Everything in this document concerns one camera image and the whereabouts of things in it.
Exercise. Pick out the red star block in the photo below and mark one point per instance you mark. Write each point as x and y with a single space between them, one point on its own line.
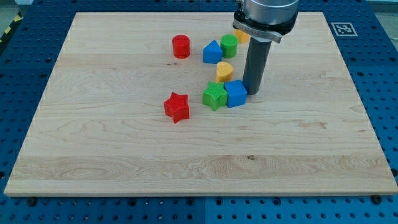
177 107

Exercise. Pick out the yellow heart block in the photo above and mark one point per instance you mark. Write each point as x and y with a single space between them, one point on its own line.
224 72

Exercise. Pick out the blue cube block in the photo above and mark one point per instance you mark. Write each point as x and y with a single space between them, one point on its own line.
236 93

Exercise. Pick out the red cylinder block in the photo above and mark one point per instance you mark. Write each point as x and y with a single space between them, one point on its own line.
181 46

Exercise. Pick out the wooden board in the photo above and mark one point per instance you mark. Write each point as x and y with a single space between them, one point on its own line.
100 129

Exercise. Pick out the yellow block behind tool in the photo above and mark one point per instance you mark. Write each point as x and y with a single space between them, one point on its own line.
242 36

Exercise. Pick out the green cylinder block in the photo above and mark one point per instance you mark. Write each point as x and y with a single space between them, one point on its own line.
229 45

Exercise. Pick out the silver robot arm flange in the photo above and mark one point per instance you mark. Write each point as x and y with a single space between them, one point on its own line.
266 20

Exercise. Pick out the blue triangle block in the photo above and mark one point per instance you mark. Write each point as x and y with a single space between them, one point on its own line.
212 53

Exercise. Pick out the green star block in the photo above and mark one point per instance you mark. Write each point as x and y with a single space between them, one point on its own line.
215 95

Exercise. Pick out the white fiducial marker tag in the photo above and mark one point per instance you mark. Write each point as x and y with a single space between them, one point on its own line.
344 29

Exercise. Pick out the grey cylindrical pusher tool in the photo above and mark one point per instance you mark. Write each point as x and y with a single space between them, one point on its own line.
256 59

